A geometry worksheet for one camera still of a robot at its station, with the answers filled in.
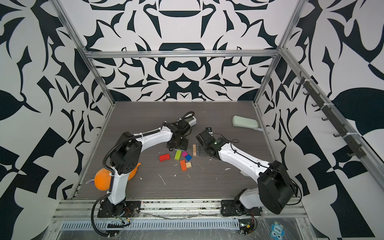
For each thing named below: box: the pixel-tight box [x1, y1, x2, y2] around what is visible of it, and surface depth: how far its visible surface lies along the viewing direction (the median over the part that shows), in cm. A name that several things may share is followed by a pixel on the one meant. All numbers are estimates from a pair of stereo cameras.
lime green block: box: [174, 149, 182, 161], surface depth 93 cm
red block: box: [159, 153, 171, 163], surface depth 92 cm
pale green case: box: [232, 115, 264, 132], surface depth 108 cm
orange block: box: [179, 160, 187, 172], surface depth 89 cm
